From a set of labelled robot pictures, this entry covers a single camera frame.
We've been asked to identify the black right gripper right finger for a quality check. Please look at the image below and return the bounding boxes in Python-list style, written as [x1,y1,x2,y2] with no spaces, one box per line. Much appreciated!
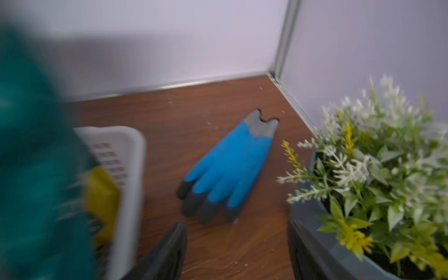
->
[287,220,350,280]

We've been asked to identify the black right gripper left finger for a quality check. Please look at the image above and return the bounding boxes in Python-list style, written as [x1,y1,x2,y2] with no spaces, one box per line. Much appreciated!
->
[123,221,188,280]

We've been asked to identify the yellow flower fertilizer packet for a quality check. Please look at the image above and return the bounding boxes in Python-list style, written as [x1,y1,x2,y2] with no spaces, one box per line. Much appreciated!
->
[84,166,121,248]

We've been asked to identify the green orange bee fertilizer bag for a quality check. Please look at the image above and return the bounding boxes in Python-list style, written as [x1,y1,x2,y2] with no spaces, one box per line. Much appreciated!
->
[1,25,98,280]

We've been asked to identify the potted green plant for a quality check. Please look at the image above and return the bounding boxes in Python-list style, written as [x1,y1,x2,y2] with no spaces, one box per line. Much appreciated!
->
[277,75,448,280]

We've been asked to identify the blue work glove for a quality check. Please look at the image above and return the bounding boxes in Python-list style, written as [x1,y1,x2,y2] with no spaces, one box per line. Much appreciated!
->
[177,108,280,225]

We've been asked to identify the white plastic basket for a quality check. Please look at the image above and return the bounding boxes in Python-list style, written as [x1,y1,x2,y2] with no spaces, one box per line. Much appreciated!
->
[75,126,147,280]

